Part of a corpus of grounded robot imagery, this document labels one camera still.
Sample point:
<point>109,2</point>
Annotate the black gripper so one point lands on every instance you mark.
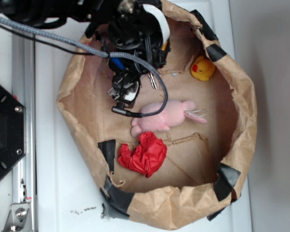
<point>140,27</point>

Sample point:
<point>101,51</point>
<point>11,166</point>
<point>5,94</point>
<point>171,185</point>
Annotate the silver key bunch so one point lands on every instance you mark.
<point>152,80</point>

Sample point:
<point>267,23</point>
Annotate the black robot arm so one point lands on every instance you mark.
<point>51,14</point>

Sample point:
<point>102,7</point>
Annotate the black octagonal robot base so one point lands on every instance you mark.
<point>12,132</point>

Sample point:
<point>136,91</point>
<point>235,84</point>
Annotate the yellow rubber duck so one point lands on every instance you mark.
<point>202,68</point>

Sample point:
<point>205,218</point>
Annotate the pink plush bunny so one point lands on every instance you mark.
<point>174,114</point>

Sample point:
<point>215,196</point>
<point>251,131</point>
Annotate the crumpled red paper ball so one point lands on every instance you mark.
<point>146,158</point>

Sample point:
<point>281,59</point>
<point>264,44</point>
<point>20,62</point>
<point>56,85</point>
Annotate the brown paper bag tray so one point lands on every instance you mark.
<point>206,165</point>

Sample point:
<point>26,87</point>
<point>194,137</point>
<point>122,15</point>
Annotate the aluminium frame rail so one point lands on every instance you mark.
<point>23,210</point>

